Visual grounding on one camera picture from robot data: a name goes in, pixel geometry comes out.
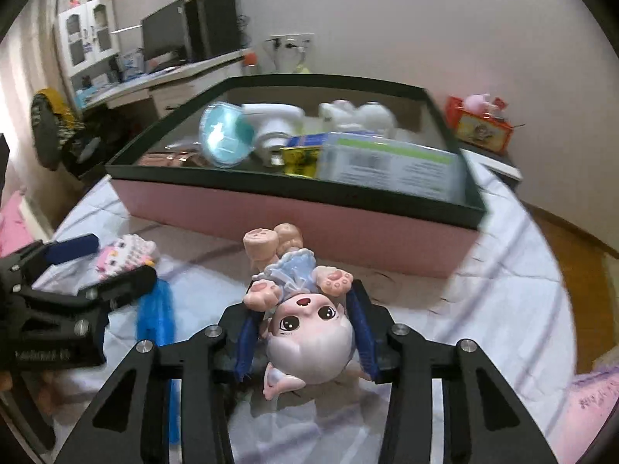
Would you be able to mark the clear bottle with red lid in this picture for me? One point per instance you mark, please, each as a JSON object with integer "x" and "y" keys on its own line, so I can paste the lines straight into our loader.
{"x": 249, "y": 62}

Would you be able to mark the pink pig plush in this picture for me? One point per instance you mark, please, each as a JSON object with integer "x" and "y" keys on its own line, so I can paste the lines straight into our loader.
{"x": 476, "y": 102}

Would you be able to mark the white glass-door cupboard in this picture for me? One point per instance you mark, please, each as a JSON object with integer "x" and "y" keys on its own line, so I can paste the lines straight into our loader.
{"x": 87, "y": 34}

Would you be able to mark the big-headed doll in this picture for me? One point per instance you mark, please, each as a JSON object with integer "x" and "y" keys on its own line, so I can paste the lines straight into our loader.
{"x": 309, "y": 338}

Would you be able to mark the white striped bed sheet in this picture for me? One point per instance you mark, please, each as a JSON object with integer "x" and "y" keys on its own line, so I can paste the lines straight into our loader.
{"x": 483, "y": 299}

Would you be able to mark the small red toy figures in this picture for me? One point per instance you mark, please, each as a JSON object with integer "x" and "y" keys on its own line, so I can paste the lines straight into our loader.
{"x": 498, "y": 106}

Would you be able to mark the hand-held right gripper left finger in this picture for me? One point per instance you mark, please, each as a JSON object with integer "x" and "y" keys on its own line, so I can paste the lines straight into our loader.
{"x": 246, "y": 343}

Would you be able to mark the white plastic handheld device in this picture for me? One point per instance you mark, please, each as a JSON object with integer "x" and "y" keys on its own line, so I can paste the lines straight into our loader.
{"x": 275, "y": 123}

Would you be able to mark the black computer tower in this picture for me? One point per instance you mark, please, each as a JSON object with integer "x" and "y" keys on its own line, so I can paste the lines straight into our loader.
{"x": 213, "y": 26}

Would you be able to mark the blue comb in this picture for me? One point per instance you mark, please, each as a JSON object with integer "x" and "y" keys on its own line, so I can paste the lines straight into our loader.
{"x": 154, "y": 309}

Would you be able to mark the pink building block toy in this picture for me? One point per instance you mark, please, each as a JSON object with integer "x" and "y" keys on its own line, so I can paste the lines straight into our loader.
{"x": 169, "y": 158}

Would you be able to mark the black chair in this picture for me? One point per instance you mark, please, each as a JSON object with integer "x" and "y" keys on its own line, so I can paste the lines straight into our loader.
{"x": 63, "y": 145}

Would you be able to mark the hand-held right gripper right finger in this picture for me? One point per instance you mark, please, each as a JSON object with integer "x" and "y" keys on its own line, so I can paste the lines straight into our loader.
{"x": 362, "y": 333}

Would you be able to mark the small blue round fan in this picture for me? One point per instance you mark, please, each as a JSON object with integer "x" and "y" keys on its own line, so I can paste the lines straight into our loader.
{"x": 225, "y": 135}

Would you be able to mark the white round-headed figurine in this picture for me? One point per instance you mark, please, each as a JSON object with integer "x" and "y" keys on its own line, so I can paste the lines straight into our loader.
{"x": 372, "y": 116}

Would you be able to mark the green white carton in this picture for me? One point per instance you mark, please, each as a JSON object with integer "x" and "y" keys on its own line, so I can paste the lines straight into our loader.
{"x": 387, "y": 167}

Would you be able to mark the yellow cloth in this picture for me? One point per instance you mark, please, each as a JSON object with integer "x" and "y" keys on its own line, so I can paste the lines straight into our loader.
{"x": 53, "y": 104}

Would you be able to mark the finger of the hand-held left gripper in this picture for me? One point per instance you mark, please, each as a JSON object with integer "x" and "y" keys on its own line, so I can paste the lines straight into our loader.
{"x": 72, "y": 246}
{"x": 125, "y": 283}

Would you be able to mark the yellow printed packet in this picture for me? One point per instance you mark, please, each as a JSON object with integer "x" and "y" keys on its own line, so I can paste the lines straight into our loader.
{"x": 302, "y": 154}

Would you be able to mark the white wall outlet strip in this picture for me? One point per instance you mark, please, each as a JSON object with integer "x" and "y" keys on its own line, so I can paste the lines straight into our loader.
{"x": 292, "y": 41}

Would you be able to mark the black monitor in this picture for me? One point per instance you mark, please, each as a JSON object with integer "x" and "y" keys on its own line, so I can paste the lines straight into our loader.
{"x": 162, "y": 34}

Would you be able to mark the pink cloth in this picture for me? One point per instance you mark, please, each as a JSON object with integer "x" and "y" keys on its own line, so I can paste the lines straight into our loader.
{"x": 17, "y": 225}

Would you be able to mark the pink white knitted toy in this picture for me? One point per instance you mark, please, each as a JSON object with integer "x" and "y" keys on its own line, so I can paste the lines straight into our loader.
{"x": 123, "y": 254}

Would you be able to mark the white desk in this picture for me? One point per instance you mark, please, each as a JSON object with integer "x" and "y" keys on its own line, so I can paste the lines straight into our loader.
{"x": 159, "y": 89}

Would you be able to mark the red printed box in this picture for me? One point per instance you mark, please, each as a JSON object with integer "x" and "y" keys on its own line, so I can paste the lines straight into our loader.
{"x": 481, "y": 130}

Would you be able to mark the low white dark-topped cabinet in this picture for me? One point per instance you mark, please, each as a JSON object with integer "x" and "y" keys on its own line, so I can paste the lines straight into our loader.
{"x": 498, "y": 164}

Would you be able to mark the pink printed blanket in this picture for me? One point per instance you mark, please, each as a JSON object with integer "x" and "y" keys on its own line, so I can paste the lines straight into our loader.
{"x": 585, "y": 411}

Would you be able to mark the pink box with dark rim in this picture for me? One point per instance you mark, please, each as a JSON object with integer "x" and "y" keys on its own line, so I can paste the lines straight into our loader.
{"x": 290, "y": 217}

